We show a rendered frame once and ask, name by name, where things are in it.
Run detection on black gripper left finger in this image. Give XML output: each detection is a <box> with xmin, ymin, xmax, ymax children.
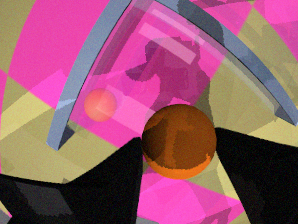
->
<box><xmin>0</xmin><ymin>136</ymin><xmax>144</xmax><ymax>224</ymax></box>

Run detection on clear low glass walls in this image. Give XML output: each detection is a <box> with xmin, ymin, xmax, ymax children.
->
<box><xmin>60</xmin><ymin>0</ymin><xmax>294</xmax><ymax>147</ymax></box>

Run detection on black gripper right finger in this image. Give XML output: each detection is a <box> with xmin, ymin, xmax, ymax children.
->
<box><xmin>214</xmin><ymin>128</ymin><xmax>298</xmax><ymax>224</ymax></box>

